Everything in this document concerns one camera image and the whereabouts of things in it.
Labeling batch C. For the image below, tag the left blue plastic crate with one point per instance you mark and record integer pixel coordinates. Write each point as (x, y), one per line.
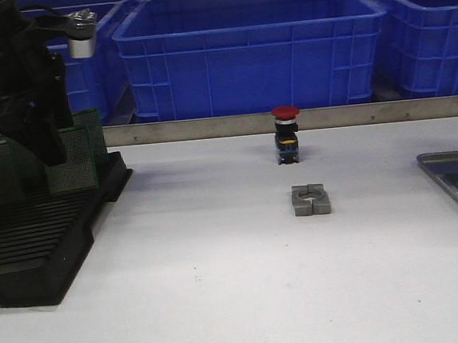
(99, 81)

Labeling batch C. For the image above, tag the silver metal tray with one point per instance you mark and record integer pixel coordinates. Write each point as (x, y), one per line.
(437, 166)

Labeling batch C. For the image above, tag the blue plastic crate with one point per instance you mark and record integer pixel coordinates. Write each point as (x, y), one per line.
(99, 81)
(417, 48)
(210, 58)

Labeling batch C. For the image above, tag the grey split clamp block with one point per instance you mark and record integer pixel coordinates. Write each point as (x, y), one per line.
(310, 199)

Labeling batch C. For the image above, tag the right blue plastic crate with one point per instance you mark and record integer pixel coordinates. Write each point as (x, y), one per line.
(417, 48)

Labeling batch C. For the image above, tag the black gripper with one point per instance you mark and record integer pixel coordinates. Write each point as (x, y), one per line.
(33, 97)

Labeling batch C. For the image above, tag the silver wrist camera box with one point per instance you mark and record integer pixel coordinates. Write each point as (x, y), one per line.
(81, 33)

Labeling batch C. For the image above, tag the black slotted board rack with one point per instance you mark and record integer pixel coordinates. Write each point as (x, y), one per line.
(45, 238)

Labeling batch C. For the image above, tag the red emergency stop button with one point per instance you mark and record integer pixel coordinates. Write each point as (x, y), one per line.
(287, 145)

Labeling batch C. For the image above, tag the centre blue plastic crate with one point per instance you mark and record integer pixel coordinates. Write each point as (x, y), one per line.
(210, 58)

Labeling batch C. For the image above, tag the green board behind left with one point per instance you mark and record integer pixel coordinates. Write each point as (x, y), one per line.
(30, 170)

